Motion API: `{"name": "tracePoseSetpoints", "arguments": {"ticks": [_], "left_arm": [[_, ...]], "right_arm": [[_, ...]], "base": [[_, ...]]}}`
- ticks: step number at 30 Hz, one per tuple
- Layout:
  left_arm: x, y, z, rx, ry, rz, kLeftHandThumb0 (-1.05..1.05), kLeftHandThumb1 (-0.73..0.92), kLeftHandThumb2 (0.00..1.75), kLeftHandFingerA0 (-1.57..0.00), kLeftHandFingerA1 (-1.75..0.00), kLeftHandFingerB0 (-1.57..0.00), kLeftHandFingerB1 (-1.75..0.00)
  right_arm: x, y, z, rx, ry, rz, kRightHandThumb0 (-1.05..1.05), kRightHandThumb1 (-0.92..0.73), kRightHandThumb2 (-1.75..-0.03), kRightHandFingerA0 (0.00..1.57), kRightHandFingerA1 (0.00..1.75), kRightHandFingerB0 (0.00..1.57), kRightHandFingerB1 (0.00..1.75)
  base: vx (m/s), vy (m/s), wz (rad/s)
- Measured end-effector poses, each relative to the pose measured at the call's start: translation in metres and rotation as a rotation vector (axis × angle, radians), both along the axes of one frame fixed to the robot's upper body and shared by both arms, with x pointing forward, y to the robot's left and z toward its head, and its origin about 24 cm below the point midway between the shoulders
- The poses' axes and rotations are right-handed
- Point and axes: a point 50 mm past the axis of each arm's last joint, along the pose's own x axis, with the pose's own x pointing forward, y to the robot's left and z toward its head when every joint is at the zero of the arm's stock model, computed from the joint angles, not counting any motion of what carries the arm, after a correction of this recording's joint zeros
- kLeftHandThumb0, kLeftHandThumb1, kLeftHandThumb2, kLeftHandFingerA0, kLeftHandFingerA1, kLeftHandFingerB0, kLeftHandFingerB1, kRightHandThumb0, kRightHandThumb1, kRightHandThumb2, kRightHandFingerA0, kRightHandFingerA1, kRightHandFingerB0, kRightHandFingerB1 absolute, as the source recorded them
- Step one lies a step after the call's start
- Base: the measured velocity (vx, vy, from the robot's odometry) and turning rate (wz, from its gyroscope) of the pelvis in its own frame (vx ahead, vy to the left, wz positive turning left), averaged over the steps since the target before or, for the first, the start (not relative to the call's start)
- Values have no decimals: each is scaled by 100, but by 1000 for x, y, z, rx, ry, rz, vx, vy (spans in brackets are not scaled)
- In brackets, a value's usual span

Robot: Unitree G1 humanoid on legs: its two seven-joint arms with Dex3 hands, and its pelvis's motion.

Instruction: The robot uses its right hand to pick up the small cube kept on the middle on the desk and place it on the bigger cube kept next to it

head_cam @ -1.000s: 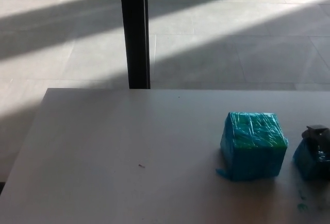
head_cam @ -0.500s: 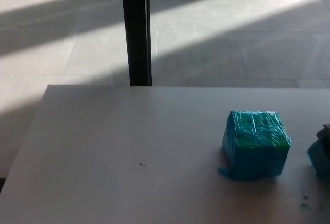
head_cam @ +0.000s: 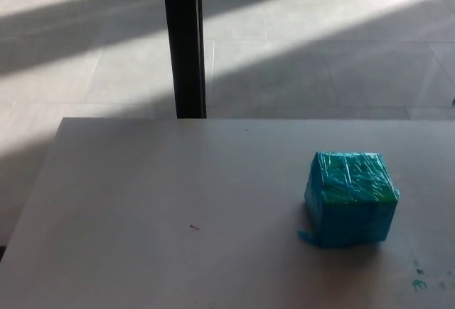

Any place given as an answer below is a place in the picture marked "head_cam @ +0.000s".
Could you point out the large blue wrapped cube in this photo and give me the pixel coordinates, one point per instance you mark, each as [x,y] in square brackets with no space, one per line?
[350,195]

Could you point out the black vertical window post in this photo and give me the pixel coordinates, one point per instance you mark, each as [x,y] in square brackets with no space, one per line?
[185,42]

